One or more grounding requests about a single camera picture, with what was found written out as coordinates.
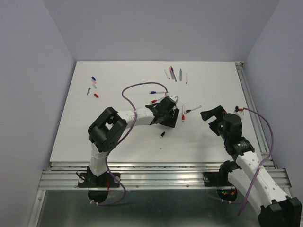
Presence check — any pink transparent pen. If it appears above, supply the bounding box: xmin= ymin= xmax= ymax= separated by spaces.
xmin=169 ymin=67 xmax=175 ymax=81

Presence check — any blue cap whiteboard marker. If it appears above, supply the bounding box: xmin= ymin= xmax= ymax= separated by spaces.
xmin=149 ymin=91 xmax=167 ymax=94

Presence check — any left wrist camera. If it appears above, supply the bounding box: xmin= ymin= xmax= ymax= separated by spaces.
xmin=168 ymin=96 xmax=179 ymax=104

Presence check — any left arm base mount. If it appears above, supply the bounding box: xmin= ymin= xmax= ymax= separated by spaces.
xmin=76 ymin=171 xmax=120 ymax=205

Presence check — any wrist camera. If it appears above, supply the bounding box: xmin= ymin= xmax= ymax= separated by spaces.
xmin=234 ymin=106 xmax=244 ymax=119
xmin=168 ymin=96 xmax=179 ymax=104

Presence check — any aluminium rail frame front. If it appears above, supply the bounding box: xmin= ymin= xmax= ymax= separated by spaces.
xmin=26 ymin=162 xmax=294 ymax=227

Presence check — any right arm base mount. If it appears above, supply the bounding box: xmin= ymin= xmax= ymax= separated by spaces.
xmin=202 ymin=161 xmax=240 ymax=205

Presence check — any aluminium rail right side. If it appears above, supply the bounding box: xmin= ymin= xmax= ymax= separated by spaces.
xmin=235 ymin=62 xmax=270 ymax=158

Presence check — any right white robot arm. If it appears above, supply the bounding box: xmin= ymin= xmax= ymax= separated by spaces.
xmin=200 ymin=106 xmax=302 ymax=227

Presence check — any blue ballpoint pen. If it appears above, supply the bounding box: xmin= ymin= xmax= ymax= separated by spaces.
xmin=170 ymin=66 xmax=177 ymax=82

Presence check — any light blue transparent pen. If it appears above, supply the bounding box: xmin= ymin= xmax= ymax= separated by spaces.
xmin=179 ymin=68 xmax=182 ymax=81

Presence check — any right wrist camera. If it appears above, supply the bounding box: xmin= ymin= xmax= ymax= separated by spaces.
xmin=234 ymin=106 xmax=244 ymax=119

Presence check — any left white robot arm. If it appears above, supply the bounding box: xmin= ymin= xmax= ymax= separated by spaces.
xmin=88 ymin=96 xmax=179 ymax=186

